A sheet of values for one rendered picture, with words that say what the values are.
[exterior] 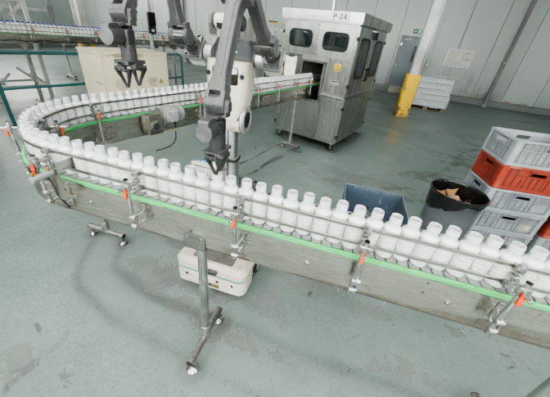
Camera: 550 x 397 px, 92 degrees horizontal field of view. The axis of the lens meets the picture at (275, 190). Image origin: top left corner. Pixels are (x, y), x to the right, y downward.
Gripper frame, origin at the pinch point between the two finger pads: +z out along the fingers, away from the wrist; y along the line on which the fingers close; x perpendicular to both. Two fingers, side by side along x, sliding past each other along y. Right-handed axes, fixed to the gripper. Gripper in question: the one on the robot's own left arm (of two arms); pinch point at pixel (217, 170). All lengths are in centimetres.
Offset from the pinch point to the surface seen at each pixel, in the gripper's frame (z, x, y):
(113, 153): 2.4, 46.2, -1.0
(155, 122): 21, 99, 91
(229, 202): 10.5, -6.5, -3.2
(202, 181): 4.7, 5.2, -2.2
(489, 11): -195, -444, 1199
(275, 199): 5.1, -23.7, -1.9
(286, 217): 10.6, -29.1, -3.2
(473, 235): 3, -89, 1
